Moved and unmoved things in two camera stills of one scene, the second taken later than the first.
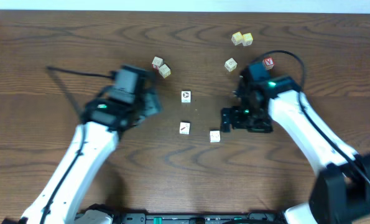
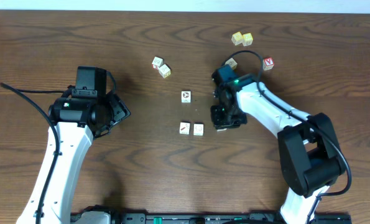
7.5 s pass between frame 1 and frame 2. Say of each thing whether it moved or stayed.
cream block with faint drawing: stayed
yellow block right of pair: stayed
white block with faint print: moved
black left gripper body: moved
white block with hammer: stayed
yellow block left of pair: stayed
